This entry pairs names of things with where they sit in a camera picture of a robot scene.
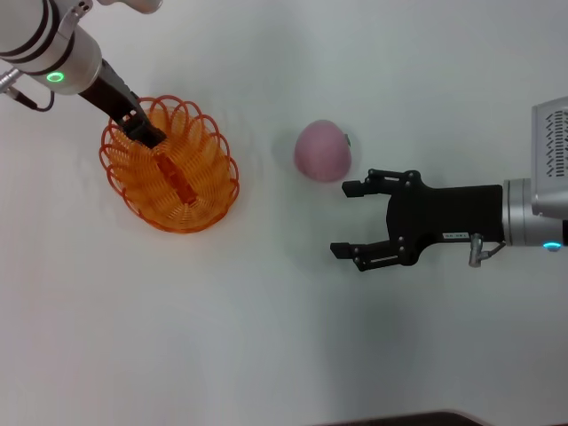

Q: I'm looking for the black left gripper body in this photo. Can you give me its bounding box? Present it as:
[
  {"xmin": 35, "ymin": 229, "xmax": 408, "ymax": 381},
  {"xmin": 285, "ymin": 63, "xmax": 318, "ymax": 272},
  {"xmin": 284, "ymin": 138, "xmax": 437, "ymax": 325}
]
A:
[{"xmin": 78, "ymin": 59, "xmax": 144, "ymax": 122}]

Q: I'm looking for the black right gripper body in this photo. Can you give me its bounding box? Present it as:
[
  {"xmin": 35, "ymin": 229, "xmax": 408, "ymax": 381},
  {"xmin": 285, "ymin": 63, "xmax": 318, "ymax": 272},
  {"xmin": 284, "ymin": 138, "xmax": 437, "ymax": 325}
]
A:
[{"xmin": 385, "ymin": 170, "xmax": 505, "ymax": 267}]

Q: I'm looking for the pink peach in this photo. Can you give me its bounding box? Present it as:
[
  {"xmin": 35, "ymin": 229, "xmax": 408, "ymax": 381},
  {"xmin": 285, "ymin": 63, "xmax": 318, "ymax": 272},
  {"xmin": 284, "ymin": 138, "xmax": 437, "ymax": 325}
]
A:
[{"xmin": 293, "ymin": 118, "xmax": 354, "ymax": 184}]

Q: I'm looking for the orange woven plastic basket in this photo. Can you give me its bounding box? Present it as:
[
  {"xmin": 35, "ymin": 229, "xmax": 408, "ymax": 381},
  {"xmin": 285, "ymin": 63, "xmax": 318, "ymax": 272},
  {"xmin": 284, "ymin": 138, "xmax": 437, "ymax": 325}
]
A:
[{"xmin": 98, "ymin": 93, "xmax": 241, "ymax": 235}]

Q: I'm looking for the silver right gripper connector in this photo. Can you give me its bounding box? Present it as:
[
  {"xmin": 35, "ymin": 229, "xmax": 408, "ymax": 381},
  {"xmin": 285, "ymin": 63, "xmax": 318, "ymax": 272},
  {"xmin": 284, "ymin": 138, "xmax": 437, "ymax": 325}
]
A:
[{"xmin": 469, "ymin": 233, "xmax": 485, "ymax": 268}]

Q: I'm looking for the silver left wrist housing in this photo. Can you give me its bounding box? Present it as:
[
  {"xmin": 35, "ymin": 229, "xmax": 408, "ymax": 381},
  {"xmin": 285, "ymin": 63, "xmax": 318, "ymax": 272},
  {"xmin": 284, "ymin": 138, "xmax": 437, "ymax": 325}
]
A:
[{"xmin": 95, "ymin": 0, "xmax": 164, "ymax": 15}]

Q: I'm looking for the silver vented right wrist housing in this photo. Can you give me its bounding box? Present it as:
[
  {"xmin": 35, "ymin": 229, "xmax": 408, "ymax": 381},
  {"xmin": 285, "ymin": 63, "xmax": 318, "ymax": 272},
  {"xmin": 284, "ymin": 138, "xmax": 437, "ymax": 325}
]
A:
[{"xmin": 531, "ymin": 96, "xmax": 568, "ymax": 219}]

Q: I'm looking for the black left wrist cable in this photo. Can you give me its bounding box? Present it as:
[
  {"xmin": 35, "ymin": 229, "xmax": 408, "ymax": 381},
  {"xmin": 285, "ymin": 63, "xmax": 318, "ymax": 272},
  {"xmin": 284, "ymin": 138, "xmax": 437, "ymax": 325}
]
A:
[{"xmin": 0, "ymin": 68, "xmax": 57, "ymax": 112}]

